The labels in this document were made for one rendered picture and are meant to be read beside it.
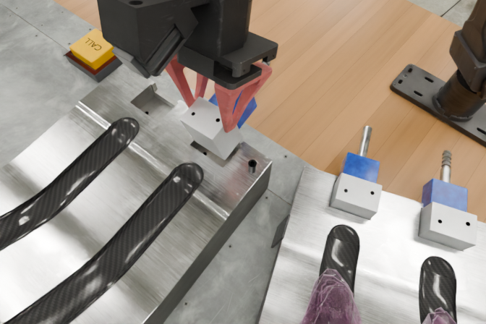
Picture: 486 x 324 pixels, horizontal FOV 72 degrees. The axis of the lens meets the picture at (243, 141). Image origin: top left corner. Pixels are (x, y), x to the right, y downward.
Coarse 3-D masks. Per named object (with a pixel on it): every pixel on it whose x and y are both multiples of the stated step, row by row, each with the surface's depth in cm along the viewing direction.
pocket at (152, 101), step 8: (152, 88) 48; (144, 96) 47; (152, 96) 49; (160, 96) 48; (168, 96) 48; (136, 104) 47; (144, 104) 48; (152, 104) 48; (160, 104) 48; (168, 104) 48; (176, 104) 47; (152, 112) 48; (160, 112) 48; (168, 112) 48
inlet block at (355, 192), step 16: (368, 128) 47; (368, 144) 46; (352, 160) 43; (368, 160) 44; (352, 176) 41; (368, 176) 42; (336, 192) 40; (352, 192) 40; (368, 192) 40; (336, 208) 42; (352, 208) 40; (368, 208) 39
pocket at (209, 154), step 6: (192, 144) 43; (198, 144) 44; (240, 144) 42; (204, 150) 45; (234, 150) 45; (210, 156) 44; (216, 156) 44; (228, 156) 44; (216, 162) 44; (222, 162) 44
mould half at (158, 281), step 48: (96, 96) 46; (48, 144) 43; (144, 144) 42; (0, 192) 39; (96, 192) 40; (144, 192) 39; (240, 192) 39; (48, 240) 36; (96, 240) 37; (192, 240) 37; (0, 288) 31; (48, 288) 33; (144, 288) 34
